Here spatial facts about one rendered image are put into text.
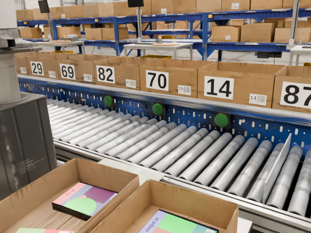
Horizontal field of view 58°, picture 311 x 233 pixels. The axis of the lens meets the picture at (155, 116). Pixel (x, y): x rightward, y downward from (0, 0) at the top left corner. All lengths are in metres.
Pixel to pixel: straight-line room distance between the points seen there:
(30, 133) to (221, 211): 0.67
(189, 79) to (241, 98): 0.30
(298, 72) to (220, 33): 4.47
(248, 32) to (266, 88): 4.48
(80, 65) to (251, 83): 1.21
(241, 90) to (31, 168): 1.01
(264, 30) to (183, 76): 4.30
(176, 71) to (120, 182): 0.83
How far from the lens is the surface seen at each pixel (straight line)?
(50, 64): 2.37
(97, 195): 0.96
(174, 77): 1.61
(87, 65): 2.05
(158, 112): 1.63
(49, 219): 0.95
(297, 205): 1.02
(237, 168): 1.19
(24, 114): 1.02
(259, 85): 1.44
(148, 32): 12.23
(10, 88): 1.03
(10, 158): 1.03
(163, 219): 0.86
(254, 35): 5.85
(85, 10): 8.61
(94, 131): 1.56
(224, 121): 1.46
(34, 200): 1.00
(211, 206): 0.83
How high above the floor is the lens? 1.32
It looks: 20 degrees down
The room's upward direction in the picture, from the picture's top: 2 degrees counter-clockwise
